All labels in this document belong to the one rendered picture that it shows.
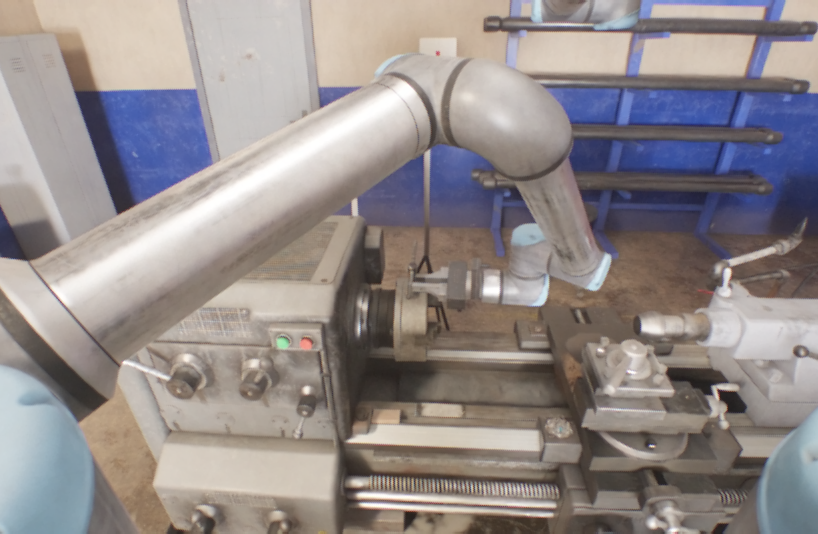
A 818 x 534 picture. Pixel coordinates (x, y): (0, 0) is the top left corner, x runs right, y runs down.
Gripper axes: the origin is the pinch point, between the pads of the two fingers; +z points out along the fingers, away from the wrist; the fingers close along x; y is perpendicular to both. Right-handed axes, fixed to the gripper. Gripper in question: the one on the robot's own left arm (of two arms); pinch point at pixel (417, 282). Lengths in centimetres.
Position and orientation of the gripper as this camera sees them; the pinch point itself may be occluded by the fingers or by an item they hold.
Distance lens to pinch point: 119.7
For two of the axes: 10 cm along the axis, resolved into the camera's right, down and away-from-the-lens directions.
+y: 0.8, 6.6, 7.5
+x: 1.3, -7.5, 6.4
